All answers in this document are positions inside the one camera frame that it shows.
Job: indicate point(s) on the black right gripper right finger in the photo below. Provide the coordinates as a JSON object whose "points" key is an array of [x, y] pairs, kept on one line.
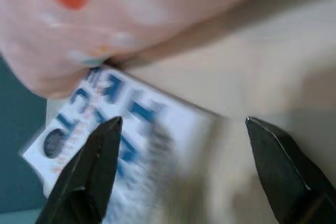
{"points": [[286, 176]]}

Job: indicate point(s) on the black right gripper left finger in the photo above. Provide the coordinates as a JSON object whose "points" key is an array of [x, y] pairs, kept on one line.
{"points": [[86, 176]]}

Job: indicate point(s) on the white book with blue letters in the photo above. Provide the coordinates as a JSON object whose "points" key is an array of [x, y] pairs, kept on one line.
{"points": [[162, 140]]}

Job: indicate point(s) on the pink cloth with orange spots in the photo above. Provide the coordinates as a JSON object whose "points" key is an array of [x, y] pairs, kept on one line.
{"points": [[105, 30]]}

